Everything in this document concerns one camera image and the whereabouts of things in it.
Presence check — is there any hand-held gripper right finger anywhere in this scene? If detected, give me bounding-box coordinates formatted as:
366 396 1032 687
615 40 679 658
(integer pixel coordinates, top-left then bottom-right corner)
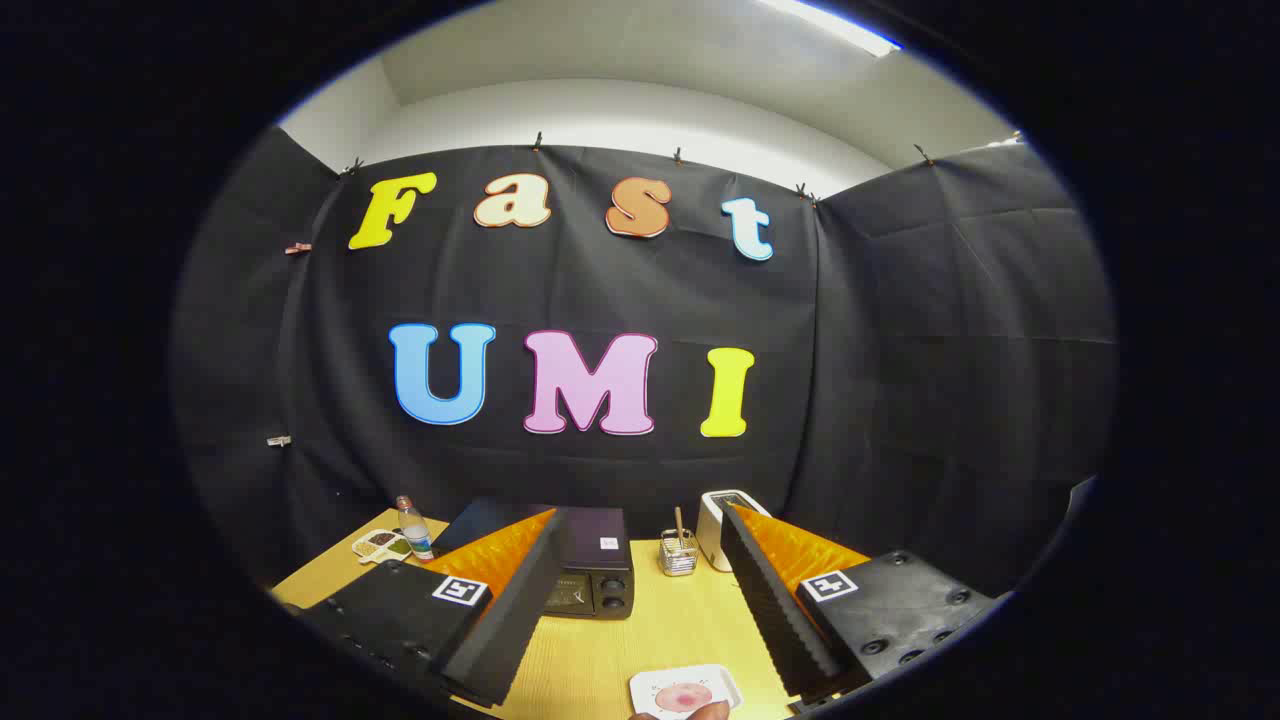
720 503 1001 706

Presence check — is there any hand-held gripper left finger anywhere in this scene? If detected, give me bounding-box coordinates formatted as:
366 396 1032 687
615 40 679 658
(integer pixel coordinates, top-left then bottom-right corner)
300 508 569 709

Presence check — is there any white square plate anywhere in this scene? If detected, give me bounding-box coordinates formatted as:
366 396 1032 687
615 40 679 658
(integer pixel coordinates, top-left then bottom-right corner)
629 664 743 720

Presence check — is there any black toaster oven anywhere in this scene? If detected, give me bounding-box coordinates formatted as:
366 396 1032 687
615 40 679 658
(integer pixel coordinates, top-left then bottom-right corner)
432 497 636 621

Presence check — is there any white toaster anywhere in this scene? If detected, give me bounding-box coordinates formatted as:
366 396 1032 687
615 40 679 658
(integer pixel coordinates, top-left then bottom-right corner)
697 490 771 573

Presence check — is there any clear water bottle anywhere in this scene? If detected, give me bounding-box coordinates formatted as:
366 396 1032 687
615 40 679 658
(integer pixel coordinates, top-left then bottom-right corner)
396 496 435 561

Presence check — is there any white divided snack dish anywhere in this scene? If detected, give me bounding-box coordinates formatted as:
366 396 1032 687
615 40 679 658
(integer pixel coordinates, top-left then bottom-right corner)
352 530 413 564

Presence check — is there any row of black cloth clips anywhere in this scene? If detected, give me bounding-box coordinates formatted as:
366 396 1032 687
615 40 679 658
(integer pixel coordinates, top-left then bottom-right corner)
340 128 1026 206

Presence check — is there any wire mesh holder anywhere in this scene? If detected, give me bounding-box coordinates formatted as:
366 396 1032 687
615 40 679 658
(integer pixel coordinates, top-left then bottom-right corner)
660 528 701 577

